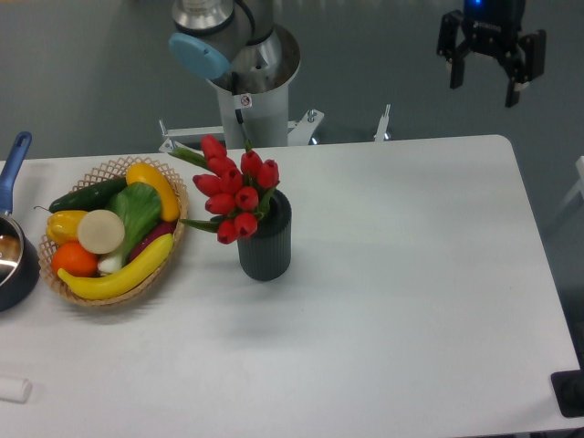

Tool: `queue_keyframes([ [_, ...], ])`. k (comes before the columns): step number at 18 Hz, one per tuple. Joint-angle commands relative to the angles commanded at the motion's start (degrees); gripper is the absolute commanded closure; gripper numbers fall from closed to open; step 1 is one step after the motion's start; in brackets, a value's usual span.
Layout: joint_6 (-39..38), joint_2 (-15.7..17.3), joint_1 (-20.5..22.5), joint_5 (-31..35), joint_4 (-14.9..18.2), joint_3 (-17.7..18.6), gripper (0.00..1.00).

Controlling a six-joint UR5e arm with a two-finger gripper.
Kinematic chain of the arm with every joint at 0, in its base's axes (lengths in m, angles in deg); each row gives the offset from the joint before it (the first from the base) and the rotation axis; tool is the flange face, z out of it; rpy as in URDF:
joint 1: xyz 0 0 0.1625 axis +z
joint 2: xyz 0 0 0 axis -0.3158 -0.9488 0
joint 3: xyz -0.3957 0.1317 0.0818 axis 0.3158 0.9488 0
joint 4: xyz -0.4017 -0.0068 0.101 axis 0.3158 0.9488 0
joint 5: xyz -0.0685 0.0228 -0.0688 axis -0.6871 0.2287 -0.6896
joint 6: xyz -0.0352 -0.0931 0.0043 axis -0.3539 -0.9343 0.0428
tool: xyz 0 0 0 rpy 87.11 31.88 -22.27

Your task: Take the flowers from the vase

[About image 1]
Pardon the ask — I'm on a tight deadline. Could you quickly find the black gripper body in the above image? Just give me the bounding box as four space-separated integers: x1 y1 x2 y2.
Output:
460 0 526 68

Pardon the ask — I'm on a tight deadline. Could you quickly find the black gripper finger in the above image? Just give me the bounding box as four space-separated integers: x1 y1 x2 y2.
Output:
436 10 470 89
504 29 547 108

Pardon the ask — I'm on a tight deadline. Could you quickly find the red tulip bouquet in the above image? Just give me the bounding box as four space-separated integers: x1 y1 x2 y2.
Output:
170 134 280 245

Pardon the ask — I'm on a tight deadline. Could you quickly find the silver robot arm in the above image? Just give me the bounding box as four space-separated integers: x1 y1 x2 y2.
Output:
169 1 547 107

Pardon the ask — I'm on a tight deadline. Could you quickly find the dark grey ribbed vase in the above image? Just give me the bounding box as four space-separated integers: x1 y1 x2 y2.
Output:
237 190 292 281

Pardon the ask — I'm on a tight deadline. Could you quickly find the black box at edge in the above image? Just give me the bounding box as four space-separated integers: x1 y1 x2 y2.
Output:
550 370 583 418

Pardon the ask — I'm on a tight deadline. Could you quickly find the short yellow squash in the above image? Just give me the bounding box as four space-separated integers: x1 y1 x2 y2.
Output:
126 162 180 222

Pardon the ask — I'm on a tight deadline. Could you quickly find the purple eggplant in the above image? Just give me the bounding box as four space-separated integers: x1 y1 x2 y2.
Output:
128 222 176 262

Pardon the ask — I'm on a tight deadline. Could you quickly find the green bok choy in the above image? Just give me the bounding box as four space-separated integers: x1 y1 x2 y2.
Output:
98 182 162 276

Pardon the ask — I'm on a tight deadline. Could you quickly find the green cucumber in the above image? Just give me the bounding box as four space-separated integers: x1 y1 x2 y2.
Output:
35 178 127 214

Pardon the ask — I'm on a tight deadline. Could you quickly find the beige round disc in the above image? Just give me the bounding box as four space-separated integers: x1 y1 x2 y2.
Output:
77 210 125 255

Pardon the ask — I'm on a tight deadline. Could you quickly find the long yellow squash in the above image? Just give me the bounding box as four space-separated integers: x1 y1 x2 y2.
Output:
57 234 174 301

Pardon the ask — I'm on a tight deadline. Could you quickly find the yellow bell pepper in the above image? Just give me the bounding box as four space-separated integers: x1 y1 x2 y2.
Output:
46 210 88 245

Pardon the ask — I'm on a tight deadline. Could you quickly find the orange fruit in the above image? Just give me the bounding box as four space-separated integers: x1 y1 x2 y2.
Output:
51 242 98 277

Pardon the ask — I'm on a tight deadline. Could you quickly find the white cylinder object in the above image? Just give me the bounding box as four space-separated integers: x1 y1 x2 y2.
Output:
0 375 33 404

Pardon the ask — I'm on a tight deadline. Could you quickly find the white frame at right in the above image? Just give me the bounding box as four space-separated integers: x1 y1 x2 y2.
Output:
544 156 583 234

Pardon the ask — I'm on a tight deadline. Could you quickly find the white metal base frame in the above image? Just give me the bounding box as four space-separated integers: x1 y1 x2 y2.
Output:
159 103 391 152

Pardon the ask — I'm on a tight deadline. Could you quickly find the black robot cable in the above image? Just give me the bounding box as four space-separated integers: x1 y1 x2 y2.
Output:
230 0 256 147

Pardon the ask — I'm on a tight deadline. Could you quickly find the blue handled saucepan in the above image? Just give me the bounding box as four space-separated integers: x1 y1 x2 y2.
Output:
1 131 39 312

